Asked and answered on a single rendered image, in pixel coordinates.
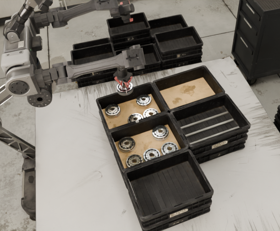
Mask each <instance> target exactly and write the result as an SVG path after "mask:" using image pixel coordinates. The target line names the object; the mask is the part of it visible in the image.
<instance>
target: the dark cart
mask: <svg viewBox="0 0 280 231"><path fill-rule="evenodd" d="M231 53H232V55H233V56H234V62H235V63H236V65H239V66H240V67H241V69H242V70H243V72H244V73H245V75H246V76H247V82H248V84H249V85H250V86H251V85H253V84H254V83H255V82H256V80H257V78H260V77H266V76H270V75H275V74H279V73H280V0H239V6H238V12H237V18H236V26H235V32H234V38H233V45H232V51H231Z"/></svg>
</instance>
